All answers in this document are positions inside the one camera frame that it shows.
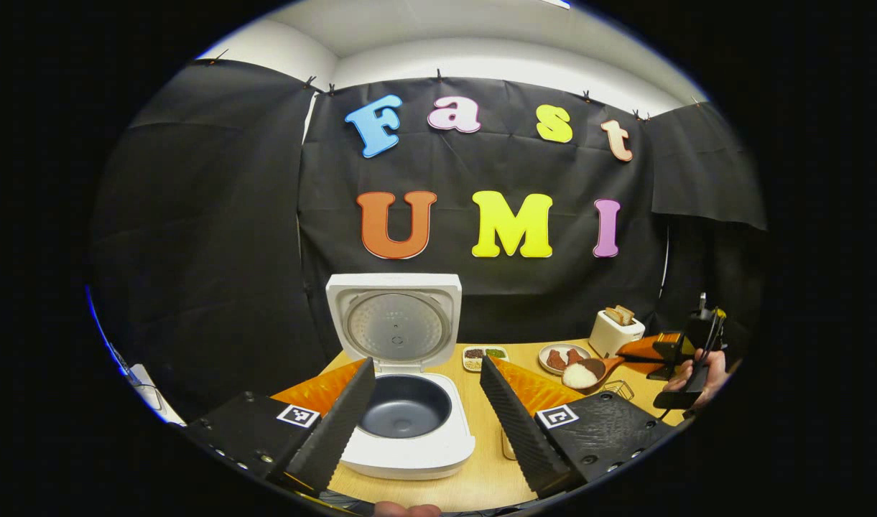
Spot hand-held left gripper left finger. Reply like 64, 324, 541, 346
183, 358, 376, 496

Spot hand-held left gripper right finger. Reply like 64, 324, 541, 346
479, 355, 676, 498

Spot brown wooden spoon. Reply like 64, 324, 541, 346
562, 355, 629, 394

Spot white rice cooker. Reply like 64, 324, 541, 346
326, 273, 476, 480

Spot white toaster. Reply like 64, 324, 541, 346
589, 312, 646, 358

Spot round white plate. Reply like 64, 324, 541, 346
538, 343, 591, 376

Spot divided dish of beans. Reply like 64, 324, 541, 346
462, 346, 509, 373

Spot black backdrop cloth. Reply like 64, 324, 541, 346
90, 59, 768, 421

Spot white sheet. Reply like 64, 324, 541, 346
126, 363, 170, 426

